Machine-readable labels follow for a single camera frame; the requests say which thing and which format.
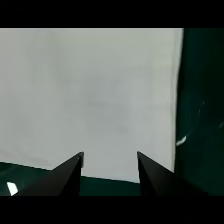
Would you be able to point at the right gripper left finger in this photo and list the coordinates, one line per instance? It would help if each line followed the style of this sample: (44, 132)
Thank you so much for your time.
(65, 180)

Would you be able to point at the white garment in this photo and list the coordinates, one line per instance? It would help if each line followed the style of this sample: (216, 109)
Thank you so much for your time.
(90, 100)

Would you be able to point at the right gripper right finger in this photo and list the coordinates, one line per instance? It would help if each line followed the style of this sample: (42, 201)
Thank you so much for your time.
(156, 181)

